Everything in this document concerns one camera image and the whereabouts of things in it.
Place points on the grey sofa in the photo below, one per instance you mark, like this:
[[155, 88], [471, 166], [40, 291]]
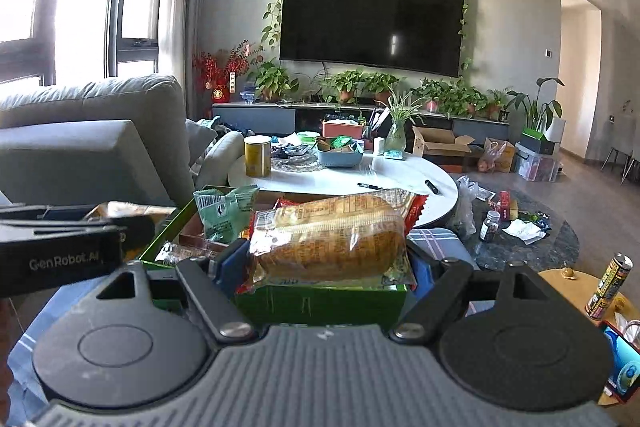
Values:
[[90, 147]]

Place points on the green snack packet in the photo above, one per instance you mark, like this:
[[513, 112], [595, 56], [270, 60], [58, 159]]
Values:
[[225, 212]]

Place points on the black television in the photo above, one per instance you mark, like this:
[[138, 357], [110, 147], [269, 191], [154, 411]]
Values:
[[370, 17]]

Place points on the dark pill bottle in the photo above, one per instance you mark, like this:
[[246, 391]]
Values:
[[489, 227]]

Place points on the black marker pen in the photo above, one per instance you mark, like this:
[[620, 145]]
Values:
[[431, 187], [371, 186]]

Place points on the yellow black drink can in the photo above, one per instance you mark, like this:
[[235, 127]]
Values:
[[607, 287]]

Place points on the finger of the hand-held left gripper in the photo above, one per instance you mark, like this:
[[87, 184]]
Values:
[[139, 231]]

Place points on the wooden side table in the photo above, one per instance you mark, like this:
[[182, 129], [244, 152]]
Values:
[[565, 297]]

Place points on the white crumpled paper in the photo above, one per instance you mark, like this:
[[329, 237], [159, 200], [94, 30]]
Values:
[[525, 232]]

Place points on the light grey cushion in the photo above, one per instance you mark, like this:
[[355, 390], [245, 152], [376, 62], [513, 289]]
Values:
[[220, 157]]

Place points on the pink box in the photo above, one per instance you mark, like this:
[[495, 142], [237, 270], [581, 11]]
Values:
[[342, 129]]

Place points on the glass vase with plant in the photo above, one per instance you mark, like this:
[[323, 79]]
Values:
[[396, 139]]

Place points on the open cardboard box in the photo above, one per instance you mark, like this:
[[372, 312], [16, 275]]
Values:
[[442, 144]]

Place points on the white round coffee table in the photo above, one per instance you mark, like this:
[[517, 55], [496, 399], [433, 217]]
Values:
[[400, 192]]

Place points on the green lid container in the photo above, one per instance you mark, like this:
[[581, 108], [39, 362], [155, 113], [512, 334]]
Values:
[[309, 138]]

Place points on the teal small box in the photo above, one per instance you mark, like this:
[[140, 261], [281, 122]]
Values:
[[395, 155]]

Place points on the tall plant in white pot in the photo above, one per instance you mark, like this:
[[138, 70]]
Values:
[[555, 129]]

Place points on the green cardboard box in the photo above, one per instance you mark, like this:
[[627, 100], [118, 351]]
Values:
[[320, 302]]

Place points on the clear plastic bag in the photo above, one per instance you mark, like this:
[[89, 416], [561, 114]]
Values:
[[470, 207]]

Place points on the trailing vine plant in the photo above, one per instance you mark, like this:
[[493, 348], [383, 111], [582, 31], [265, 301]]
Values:
[[277, 2]]

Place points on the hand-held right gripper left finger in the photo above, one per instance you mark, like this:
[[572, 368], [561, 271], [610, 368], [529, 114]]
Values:
[[230, 262]]

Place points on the clear plastic storage box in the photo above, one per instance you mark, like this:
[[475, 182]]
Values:
[[537, 167]]

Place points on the phone with lit screen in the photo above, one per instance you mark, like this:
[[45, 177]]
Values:
[[622, 367]]

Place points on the potted green plant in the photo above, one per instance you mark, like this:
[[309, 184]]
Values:
[[382, 87], [497, 107], [431, 97], [272, 82], [470, 102], [347, 87]]

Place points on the blue basket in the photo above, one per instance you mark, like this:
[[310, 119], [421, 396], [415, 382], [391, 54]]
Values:
[[340, 157]]

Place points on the sheer white curtain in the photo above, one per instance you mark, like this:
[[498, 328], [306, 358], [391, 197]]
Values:
[[177, 7]]

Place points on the red flower decoration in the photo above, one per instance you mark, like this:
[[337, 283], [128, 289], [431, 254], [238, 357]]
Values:
[[220, 72]]

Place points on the green and black box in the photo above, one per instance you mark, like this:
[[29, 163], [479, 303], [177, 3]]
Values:
[[537, 144]]

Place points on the glass tray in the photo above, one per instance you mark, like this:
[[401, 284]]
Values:
[[295, 162]]

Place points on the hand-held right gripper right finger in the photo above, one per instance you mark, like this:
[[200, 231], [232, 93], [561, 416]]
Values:
[[425, 277]]

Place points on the small white bottle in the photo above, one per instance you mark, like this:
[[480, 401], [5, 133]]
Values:
[[379, 147]]

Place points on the red small box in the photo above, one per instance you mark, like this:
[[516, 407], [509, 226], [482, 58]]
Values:
[[507, 204]]

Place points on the dark pen holder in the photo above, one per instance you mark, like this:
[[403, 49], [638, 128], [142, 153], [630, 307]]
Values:
[[377, 127]]

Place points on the bread loaf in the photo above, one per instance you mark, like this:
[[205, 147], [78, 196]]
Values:
[[325, 237]]

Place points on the dark marble round table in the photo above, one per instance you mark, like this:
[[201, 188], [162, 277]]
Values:
[[555, 252]]

